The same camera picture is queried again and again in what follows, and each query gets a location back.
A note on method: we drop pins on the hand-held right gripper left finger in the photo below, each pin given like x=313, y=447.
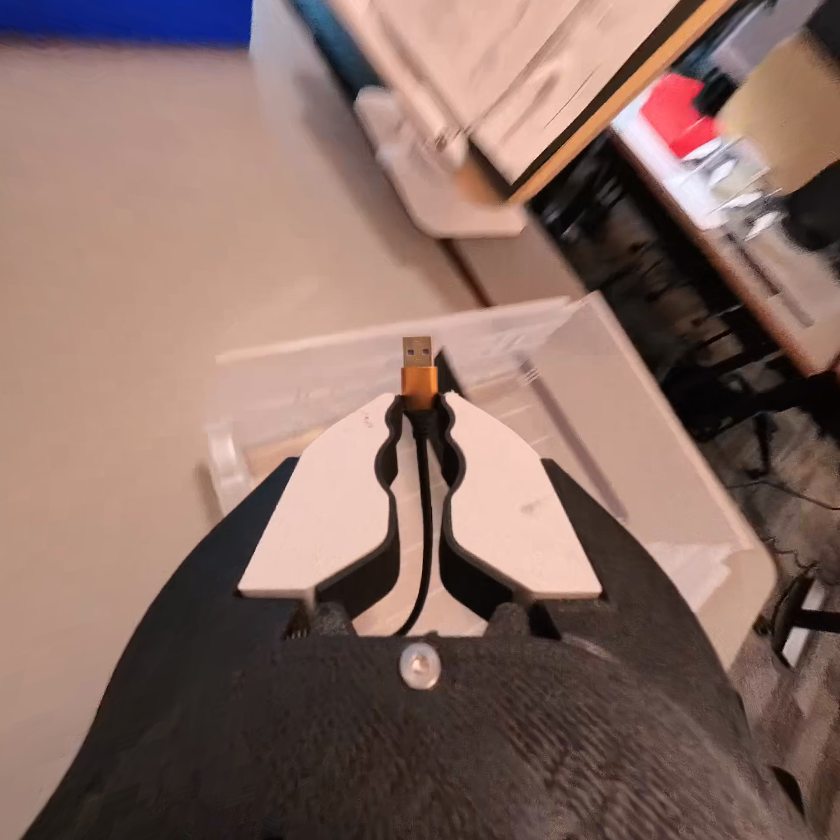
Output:
x=328, y=512

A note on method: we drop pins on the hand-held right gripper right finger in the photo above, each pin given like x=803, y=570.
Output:
x=518, y=518

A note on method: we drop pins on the clear plastic organizer box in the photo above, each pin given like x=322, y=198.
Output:
x=315, y=394

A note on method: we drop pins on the blue plastic bin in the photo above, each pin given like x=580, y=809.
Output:
x=131, y=19

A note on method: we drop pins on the black office chair base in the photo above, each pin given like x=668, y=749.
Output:
x=807, y=613

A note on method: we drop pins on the wooden desk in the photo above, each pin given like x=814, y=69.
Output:
x=774, y=289

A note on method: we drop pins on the red box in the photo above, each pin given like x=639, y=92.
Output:
x=676, y=111

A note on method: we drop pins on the wooden clipboard with papers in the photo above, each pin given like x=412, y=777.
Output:
x=525, y=65

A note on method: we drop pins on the black pad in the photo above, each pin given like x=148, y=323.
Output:
x=321, y=39

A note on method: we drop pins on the tan rounded object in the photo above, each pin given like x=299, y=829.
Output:
x=774, y=111

